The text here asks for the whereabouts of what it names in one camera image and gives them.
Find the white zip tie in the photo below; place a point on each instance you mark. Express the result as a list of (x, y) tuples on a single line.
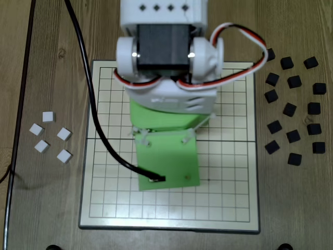
[(205, 120), (142, 139)]

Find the white grid go board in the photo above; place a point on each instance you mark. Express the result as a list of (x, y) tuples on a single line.
[(229, 169)]

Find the white cube stone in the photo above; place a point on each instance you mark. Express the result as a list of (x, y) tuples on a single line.
[(64, 155), (48, 117), (63, 134), (41, 146), (36, 129)]

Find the black cube stone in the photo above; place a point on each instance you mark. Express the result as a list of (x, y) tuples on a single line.
[(293, 136), (271, 54), (272, 147), (271, 95), (287, 62), (314, 129), (313, 108), (272, 79), (294, 159), (318, 147), (319, 88), (310, 62), (294, 81), (289, 109), (274, 126)]

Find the green camera mount plate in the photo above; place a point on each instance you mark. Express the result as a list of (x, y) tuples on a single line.
[(169, 161)]

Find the black table edge strip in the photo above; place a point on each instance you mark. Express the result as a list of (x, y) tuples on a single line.
[(19, 104)]

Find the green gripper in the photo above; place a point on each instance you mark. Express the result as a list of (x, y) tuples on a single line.
[(166, 120)]

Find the black round stand foot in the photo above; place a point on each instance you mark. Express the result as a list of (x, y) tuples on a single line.
[(53, 247), (284, 247)]

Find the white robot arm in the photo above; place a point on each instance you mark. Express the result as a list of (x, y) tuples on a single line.
[(161, 15)]

